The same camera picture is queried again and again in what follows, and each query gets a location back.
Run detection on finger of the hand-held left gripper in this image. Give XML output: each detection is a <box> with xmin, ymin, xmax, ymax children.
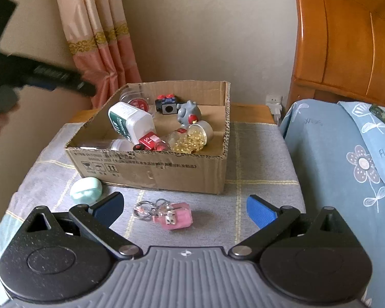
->
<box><xmin>19</xmin><ymin>57</ymin><xmax>96</xmax><ymax>97</ymax></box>

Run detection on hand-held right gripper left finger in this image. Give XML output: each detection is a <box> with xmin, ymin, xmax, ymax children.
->
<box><xmin>17</xmin><ymin>192</ymin><xmax>141</xmax><ymax>261</ymax></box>

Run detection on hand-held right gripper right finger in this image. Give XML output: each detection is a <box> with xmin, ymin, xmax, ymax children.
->
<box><xmin>228</xmin><ymin>194</ymin><xmax>351</xmax><ymax>261</ymax></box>

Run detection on pink keychain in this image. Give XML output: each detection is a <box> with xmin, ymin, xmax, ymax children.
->
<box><xmin>133</xmin><ymin>199</ymin><xmax>193</xmax><ymax>231</ymax></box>

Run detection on red wooden toy train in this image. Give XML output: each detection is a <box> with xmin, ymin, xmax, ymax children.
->
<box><xmin>133</xmin><ymin>130</ymin><xmax>170</xmax><ymax>152</ymax></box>

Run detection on brown cardboard box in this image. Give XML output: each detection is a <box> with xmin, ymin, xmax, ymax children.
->
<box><xmin>64</xmin><ymin>81</ymin><xmax>231</xmax><ymax>195</ymax></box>

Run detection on clear jar red label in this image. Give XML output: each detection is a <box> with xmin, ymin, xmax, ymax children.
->
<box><xmin>119</xmin><ymin>83</ymin><xmax>155</xmax><ymax>111</ymax></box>

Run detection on white and green bottle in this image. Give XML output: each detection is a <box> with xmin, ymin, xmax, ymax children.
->
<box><xmin>108</xmin><ymin>102</ymin><xmax>155</xmax><ymax>145</ymax></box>

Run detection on clear capsule bottle silver cap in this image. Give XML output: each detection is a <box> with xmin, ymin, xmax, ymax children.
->
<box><xmin>165</xmin><ymin>120</ymin><xmax>214</xmax><ymax>154</ymax></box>

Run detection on black toy block red studs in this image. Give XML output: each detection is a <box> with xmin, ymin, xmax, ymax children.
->
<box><xmin>155</xmin><ymin>94</ymin><xmax>179</xmax><ymax>115</ymax></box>

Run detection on grey toy figure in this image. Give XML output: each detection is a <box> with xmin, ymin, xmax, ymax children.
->
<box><xmin>176</xmin><ymin>100</ymin><xmax>202</xmax><ymax>126</ymax></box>

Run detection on person's left hand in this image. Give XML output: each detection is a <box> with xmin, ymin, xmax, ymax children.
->
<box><xmin>0</xmin><ymin>104</ymin><xmax>20</xmax><ymax>148</ymax></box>

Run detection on mint green earbuds case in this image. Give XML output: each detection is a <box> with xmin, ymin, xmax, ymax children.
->
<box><xmin>70</xmin><ymin>177</ymin><xmax>102</xmax><ymax>204</ymax></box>

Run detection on pink curtain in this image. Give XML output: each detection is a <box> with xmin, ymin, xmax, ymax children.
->
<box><xmin>51</xmin><ymin>0</ymin><xmax>142</xmax><ymax>108</ymax></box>

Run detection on blue bed sheet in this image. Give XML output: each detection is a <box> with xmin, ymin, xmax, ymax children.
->
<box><xmin>280</xmin><ymin>99</ymin><xmax>385</xmax><ymax>308</ymax></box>

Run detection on blue floral pillow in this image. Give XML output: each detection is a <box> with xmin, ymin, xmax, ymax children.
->
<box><xmin>338</xmin><ymin>101</ymin><xmax>385</xmax><ymax>195</ymax></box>

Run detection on wooden headboard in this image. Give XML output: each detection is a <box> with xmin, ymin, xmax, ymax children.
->
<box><xmin>288</xmin><ymin>0</ymin><xmax>385</xmax><ymax>111</ymax></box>

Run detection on white wall socket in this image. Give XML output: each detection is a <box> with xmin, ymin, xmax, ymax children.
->
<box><xmin>266</xmin><ymin>94</ymin><xmax>284</xmax><ymax>122</ymax></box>

